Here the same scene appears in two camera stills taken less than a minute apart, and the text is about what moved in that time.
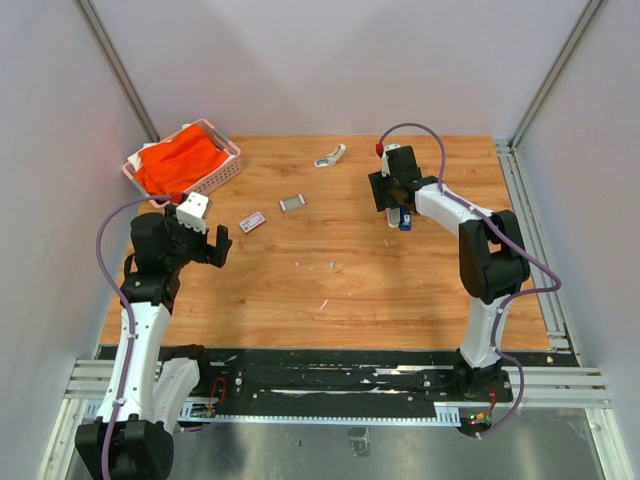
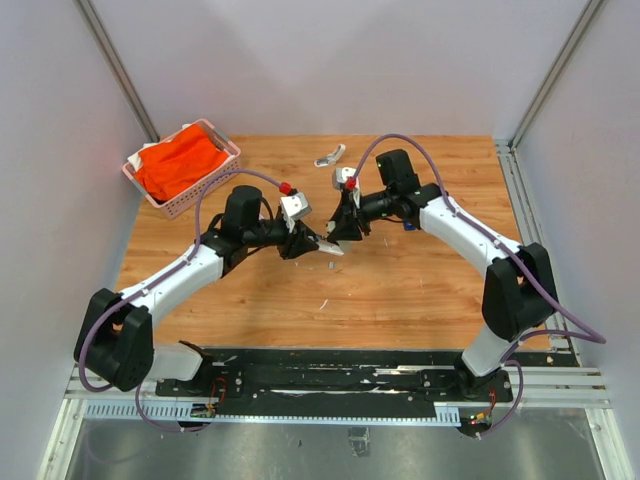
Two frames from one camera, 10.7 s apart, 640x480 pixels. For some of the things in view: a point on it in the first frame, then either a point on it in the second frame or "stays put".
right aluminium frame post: x=555 y=72 stays put
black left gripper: x=213 y=254 -> x=298 y=242
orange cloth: x=170 y=167 stays put
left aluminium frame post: x=119 y=68 stays put
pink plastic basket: x=188 y=160 stays put
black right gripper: x=378 y=187 -> x=348 y=222
